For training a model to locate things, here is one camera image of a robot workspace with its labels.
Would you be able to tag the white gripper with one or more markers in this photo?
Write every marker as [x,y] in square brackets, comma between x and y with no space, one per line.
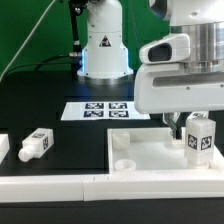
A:
[167,88]

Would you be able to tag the white square tabletop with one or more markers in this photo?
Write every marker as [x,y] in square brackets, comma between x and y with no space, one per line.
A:
[153,155]

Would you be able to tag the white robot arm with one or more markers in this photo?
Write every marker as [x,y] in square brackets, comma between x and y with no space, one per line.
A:
[105,58]

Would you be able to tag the paper sheet with markers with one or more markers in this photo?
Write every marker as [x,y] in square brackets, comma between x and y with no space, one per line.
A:
[113,110]

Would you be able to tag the white obstacle front bar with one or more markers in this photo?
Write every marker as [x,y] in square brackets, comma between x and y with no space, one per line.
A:
[115,186]

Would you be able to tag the white obstacle bar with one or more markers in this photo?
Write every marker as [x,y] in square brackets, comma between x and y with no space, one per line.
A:
[4,146]
[115,186]

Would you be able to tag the white obstacle left bar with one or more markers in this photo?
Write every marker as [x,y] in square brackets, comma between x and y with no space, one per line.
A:
[4,146]

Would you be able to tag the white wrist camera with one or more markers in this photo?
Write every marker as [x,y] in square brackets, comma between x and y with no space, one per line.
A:
[169,49]

